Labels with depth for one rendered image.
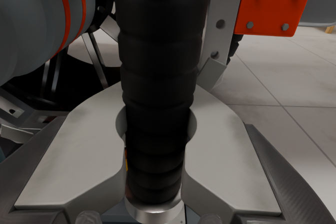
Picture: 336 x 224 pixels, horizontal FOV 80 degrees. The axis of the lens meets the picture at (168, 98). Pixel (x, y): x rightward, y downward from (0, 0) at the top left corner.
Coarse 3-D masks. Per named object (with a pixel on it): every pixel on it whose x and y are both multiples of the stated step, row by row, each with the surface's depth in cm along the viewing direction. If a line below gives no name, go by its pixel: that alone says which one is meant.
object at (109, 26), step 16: (96, 0) 40; (112, 0) 36; (96, 16) 41; (112, 16) 38; (112, 32) 39; (64, 48) 41; (96, 48) 41; (48, 64) 42; (64, 64) 44; (80, 64) 62; (96, 64) 42; (16, 80) 44; (32, 80) 47; (48, 80) 45; (64, 80) 53; (80, 80) 55; (96, 80) 57; (112, 80) 57; (32, 96) 44; (48, 96) 46; (64, 96) 48; (80, 96) 49
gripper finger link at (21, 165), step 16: (48, 128) 8; (32, 144) 7; (48, 144) 7; (16, 160) 6; (32, 160) 6; (0, 176) 6; (16, 176) 6; (0, 192) 6; (16, 192) 6; (0, 208) 5
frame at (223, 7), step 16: (208, 0) 27; (224, 0) 27; (208, 16) 28; (224, 16) 28; (208, 32) 29; (224, 32) 29; (208, 48) 30; (224, 48) 30; (208, 64) 31; (224, 64) 31; (208, 80) 33; (0, 96) 39; (0, 112) 37; (16, 112) 41; (32, 112) 42; (48, 112) 43; (64, 112) 43; (0, 128) 38; (16, 128) 38; (32, 128) 38
